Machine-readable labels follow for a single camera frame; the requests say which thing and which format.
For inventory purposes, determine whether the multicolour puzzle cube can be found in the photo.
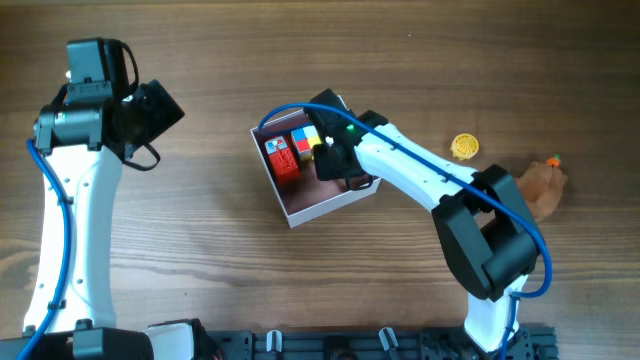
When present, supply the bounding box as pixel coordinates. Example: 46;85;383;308
291;125;321;161

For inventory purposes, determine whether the white box pink interior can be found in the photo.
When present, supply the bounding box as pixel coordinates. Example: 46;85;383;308
250;110;381;228

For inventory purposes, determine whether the red toy fire truck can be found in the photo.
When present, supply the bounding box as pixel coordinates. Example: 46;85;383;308
264;135;301;185

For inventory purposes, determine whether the brown plush toy with carrot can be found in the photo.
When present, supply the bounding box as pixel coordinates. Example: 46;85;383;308
516;154;568;222

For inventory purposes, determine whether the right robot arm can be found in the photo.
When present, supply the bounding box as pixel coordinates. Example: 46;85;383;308
303;89;552;358

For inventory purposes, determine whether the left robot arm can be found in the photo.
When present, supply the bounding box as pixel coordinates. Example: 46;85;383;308
1;38;209;359

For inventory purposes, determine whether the yellow round ball toy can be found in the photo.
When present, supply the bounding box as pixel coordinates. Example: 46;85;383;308
450;133;480;160

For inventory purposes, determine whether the left blue cable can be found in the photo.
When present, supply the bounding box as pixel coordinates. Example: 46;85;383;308
14;137;75;360

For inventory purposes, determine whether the blue cable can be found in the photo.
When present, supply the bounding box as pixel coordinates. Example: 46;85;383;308
14;137;75;360
256;102;554;360

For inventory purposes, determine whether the right blue cable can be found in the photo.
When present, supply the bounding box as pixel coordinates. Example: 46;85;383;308
256;102;554;360

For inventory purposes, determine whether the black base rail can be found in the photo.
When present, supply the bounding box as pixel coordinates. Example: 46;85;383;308
199;327;558;360

